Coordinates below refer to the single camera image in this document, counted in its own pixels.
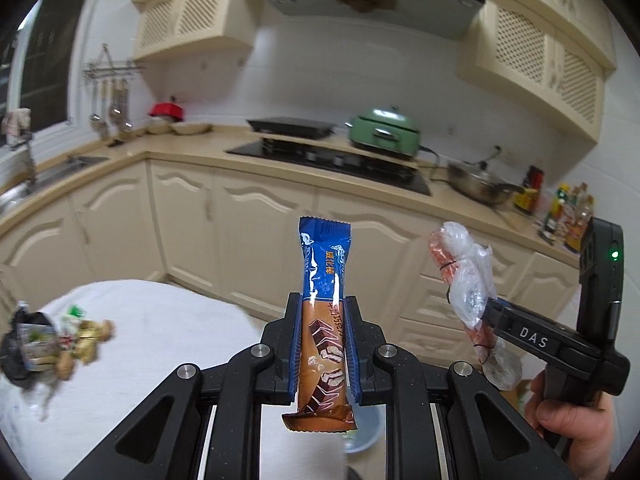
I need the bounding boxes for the steel double sink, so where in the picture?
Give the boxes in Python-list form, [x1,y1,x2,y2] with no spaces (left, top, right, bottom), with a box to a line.
[0,155,109,217]

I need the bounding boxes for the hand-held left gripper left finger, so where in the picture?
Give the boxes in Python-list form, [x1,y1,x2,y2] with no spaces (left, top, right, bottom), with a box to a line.
[65,292,306,480]

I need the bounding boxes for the green electric pot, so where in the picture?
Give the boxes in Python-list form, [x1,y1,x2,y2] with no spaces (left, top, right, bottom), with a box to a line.
[346,106,422,157]

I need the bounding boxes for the blue brown wafer wrapper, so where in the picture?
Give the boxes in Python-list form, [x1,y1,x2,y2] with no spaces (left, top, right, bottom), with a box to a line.
[281,216,359,433]

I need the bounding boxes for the clear plastic bag red contents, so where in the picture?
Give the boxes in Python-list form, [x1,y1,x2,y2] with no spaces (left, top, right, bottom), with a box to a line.
[428,221,523,391]

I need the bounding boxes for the dark sauce bottle red cap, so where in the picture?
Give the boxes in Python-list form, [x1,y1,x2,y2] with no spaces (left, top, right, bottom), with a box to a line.
[515,165,545,217]

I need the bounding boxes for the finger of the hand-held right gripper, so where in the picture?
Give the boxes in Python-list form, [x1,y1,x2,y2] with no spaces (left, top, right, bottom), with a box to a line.
[482,299,507,333]

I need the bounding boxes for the grey trash bin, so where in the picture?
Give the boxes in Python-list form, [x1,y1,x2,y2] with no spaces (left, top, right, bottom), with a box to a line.
[342,405,384,456]

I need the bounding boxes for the wall utensil rack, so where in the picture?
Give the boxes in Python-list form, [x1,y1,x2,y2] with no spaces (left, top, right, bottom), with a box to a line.
[82,44,147,81]

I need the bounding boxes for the cream base cabinets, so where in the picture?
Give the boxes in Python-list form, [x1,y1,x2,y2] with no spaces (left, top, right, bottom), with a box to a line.
[0,152,591,376]

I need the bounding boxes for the green yellow label bottle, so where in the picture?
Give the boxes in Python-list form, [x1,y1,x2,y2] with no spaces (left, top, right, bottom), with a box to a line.
[544,183,571,241]

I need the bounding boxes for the cream lattice door cabinet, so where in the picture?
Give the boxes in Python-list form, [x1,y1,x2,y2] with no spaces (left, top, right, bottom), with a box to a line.
[457,0,618,143]
[132,0,256,61]

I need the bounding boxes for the black power cord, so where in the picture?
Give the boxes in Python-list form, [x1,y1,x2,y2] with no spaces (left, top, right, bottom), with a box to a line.
[417,144,502,182]

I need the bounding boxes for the hanging steel spatula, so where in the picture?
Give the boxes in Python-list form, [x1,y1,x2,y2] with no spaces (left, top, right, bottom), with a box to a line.
[99,80,111,141]

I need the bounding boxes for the black plastic bag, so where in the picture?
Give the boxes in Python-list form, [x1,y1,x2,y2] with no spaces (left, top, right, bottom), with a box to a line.
[0,305,46,392]

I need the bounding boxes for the black induction cooker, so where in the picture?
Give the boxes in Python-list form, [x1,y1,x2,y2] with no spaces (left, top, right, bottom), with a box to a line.
[246,117,335,140]

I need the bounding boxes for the round table white cloth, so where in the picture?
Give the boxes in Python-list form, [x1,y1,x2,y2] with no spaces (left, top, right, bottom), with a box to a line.
[0,280,301,480]

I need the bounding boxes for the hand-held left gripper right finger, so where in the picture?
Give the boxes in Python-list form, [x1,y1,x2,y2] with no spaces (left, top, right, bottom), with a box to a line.
[342,296,576,480]

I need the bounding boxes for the steel faucet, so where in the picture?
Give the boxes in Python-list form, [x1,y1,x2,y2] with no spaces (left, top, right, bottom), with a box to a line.
[10,132,39,186]

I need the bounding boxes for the hanging steel ladle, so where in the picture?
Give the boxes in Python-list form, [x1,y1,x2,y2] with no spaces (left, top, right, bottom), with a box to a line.
[117,80,132,134]
[89,80,103,129]

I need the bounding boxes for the person's right hand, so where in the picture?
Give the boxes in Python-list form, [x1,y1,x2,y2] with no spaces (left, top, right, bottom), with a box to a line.
[530,372,616,476]

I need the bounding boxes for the dark window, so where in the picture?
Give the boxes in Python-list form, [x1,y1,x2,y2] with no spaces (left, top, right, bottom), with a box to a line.
[0,0,86,133]

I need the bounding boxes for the green white small packet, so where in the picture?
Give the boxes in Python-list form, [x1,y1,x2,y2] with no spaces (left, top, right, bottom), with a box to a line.
[58,304,84,333]

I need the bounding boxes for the steel wok with lid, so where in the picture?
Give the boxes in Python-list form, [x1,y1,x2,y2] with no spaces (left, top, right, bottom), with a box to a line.
[446,160,526,209]

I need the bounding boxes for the printed foil packet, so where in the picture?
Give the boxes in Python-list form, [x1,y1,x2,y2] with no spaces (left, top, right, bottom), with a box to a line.
[15,312,59,371]

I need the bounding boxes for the black gas hob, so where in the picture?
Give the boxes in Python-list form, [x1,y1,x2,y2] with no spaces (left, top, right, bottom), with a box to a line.
[225,140,432,197]

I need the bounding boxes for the gold wrapped candies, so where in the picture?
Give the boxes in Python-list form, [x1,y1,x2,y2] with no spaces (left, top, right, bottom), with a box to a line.
[55,319,116,381]

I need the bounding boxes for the hanging steel skimmer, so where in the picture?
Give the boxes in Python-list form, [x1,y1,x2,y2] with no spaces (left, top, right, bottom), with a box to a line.
[109,79,124,126]

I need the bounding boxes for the pink white cloth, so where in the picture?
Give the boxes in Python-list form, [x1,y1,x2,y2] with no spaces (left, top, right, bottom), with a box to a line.
[2,109,32,137]

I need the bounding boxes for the red lidded bowl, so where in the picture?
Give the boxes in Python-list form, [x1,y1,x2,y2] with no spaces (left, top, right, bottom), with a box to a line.
[148,96,187,122]

